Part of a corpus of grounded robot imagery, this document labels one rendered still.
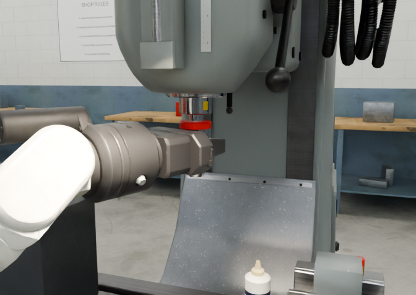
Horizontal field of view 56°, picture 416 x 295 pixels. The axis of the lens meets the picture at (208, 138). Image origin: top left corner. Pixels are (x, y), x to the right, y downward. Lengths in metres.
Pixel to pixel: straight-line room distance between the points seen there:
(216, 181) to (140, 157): 0.53
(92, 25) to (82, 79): 0.74
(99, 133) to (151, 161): 0.07
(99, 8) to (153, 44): 5.24
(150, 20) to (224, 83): 0.12
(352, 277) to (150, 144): 0.31
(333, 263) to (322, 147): 0.41
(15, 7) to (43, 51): 0.77
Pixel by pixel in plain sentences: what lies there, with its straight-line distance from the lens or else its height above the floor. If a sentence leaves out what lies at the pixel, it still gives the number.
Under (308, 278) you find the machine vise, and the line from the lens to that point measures 0.63.
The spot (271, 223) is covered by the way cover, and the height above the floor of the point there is 1.00.
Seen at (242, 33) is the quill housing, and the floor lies 1.38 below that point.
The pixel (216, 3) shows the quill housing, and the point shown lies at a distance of 0.47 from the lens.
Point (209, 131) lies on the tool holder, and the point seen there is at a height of 1.25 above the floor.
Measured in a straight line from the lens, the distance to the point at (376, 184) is 4.30.
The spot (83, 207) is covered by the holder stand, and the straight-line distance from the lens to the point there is 0.71.
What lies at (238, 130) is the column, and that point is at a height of 1.21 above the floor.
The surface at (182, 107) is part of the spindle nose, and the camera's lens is 0.55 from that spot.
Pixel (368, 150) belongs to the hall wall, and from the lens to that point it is 4.81.
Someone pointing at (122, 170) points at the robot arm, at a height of 1.23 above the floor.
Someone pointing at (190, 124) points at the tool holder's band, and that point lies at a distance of 0.55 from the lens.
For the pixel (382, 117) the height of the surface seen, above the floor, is 0.93.
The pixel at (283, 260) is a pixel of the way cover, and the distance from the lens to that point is 0.90.
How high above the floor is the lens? 1.33
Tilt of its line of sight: 9 degrees down
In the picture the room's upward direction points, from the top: straight up
